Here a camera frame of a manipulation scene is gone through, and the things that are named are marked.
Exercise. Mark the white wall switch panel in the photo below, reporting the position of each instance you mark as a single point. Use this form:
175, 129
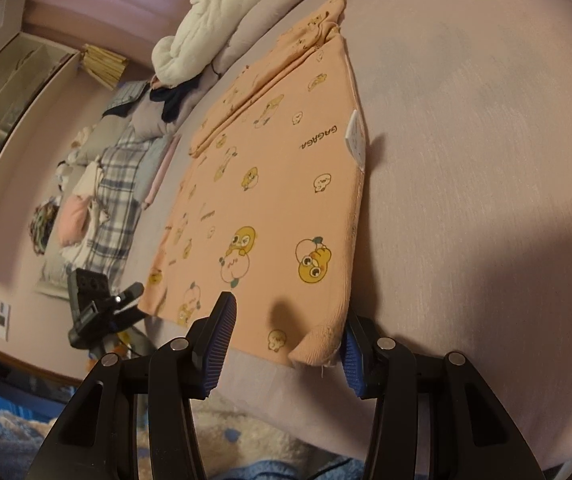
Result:
4, 320

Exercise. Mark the pink fluffy cloth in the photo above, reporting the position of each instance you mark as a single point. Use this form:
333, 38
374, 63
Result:
73, 220

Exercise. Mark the multicoloured cloth bundle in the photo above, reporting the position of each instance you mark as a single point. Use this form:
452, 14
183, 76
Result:
43, 227

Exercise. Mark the folded pink garment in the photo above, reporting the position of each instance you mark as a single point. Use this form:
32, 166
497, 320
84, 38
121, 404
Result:
163, 170

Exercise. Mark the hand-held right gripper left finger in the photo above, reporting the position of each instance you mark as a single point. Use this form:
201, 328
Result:
218, 345

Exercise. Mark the blue box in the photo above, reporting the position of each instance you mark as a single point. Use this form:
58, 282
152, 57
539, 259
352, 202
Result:
0, 402

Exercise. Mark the orange cartoon print garment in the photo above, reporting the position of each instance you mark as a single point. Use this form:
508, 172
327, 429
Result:
286, 170

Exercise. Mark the cream garment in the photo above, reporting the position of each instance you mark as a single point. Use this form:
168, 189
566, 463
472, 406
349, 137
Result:
88, 180

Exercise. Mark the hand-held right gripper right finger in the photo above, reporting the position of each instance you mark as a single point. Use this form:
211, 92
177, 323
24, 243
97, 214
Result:
351, 360

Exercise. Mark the small plush toys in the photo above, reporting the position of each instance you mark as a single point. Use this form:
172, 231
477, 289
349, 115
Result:
68, 160

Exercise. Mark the folded grey garment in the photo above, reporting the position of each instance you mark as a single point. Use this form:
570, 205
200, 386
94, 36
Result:
153, 160

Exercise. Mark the mauve bed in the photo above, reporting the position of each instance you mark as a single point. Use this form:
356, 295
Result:
466, 160

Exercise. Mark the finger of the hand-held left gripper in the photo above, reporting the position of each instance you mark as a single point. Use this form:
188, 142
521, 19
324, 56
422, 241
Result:
131, 292
129, 317

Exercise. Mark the striped grey cloth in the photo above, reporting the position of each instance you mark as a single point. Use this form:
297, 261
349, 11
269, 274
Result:
128, 95

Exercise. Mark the white plush duck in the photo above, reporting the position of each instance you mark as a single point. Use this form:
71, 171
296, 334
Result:
205, 25

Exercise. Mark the white open shelf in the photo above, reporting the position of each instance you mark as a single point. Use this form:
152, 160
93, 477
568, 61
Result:
10, 90

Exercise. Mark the fluffy white blue rug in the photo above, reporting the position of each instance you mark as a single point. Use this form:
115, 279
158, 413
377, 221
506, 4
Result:
256, 440

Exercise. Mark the yellow fringed decoration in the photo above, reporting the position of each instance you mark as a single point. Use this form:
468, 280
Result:
103, 65

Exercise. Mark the pink curtain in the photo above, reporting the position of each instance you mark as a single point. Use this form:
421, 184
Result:
115, 0

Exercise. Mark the dark navy cloth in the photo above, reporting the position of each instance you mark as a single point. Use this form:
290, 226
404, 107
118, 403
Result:
173, 100

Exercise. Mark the plaid blanket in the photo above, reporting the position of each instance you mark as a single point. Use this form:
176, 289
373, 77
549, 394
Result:
120, 185

